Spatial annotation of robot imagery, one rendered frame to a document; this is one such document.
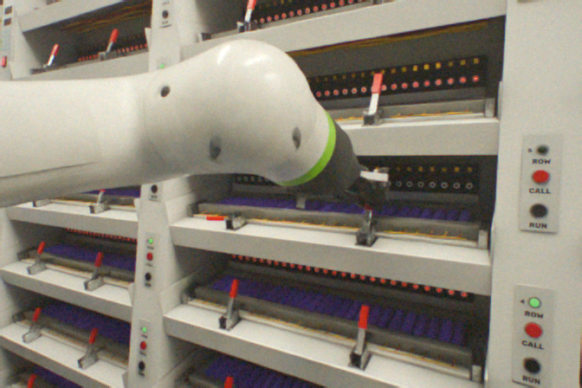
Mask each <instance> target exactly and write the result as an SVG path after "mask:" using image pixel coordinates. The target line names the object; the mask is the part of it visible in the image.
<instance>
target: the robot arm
mask: <svg viewBox="0 0 582 388"><path fill-rule="evenodd" d="M350 140H351V139H349V138H348V136H347V134H346V133H345V132H344V131H343V130H342V129H341V127H340V125H339V124H338V123H337V122H336V121H335V120H334V119H333V118H332V117H331V116H330V115H329V114H328V113H327V112H326V111H325V109H324V108H323V107H322V106H321V105H320V104H319V103H318V102H317V100H316V99H315V98H314V96H313V95H312V93H311V91H310V89H309V86H308V84H307V81H306V78H305V76H304V75H303V73H302V72H301V71H300V70H299V69H298V66H297V64H296V63H295V62H294V60H293V59H292V58H290V57H289V56H288V55H287V54H285V53H284V52H283V51H281V50H280V49H278V48H275V47H273V46H271V45H269V44H267V43H266V42H261V41H257V40H249V39H241V40H234V41H229V42H224V43H222V44H219V45H216V46H215V47H214V48H212V49H210V50H208V51H206V52H204V53H202V54H201V55H197V56H195V57H193V58H190V59H188V60H186V61H183V62H180V63H179V64H177V65H175V66H172V67H169V68H164V69H160V70H157V71H153V72H149V73H144V74H135V75H129V76H121V77H112V78H102V79H89V80H73V81H0V209H4V208H8V207H13V206H17V205H21V204H29V203H33V202H37V201H42V199H46V198H52V197H60V196H65V195H70V194H75V193H81V192H87V191H97V190H103V189H110V188H116V187H123V186H132V185H141V184H156V183H159V182H163V181H166V180H170V179H174V178H182V177H187V176H192V175H200V174H218V173H242V174H254V175H258V176H261V177H264V178H266V179H268V180H270V181H272V182H274V183H277V184H279V185H281V186H283V187H285V188H286V191H287V192H290V193H292V194H294V195H296V197H297V201H296V207H295V208H296V209H301V210H304V208H305V201H306V198H307V197H332V198H334V199H337V200H339V199H341V197H343V198H344V199H345V200H347V201H353V203H354V204H356V205H358V206H359V207H360V208H362V209H363V210H365V205H366V204H367V205H368V206H369V207H371V208H373V209H374V210H375V211H377V212H383V210H384V203H387V202H388V198H389V190H390V185H389V182H388V179H389V169H386V168H382V169H379V170H378V171H377V170H374V171H373V172H368V169H367V168H366V167H364V166H363V165H360V164H359V161H358V159H357V156H356V154H355V152H354V150H353V147H352V141H350Z"/></svg>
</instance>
